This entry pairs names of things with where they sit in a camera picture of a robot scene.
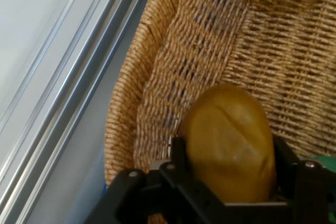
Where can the woven wicker basket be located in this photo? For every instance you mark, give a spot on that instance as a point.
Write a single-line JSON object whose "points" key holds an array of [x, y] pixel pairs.
{"points": [[210, 37]]}

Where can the brown toy potato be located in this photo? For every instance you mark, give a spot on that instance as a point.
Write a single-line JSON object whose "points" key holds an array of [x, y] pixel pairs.
{"points": [[231, 142]]}

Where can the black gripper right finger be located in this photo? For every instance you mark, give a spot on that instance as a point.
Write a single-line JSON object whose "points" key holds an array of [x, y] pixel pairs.
{"points": [[309, 195]]}

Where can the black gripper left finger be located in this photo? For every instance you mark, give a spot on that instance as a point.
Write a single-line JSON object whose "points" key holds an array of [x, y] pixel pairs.
{"points": [[162, 195]]}

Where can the aluminium rail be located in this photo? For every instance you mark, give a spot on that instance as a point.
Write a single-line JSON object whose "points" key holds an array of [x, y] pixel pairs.
{"points": [[65, 77]]}

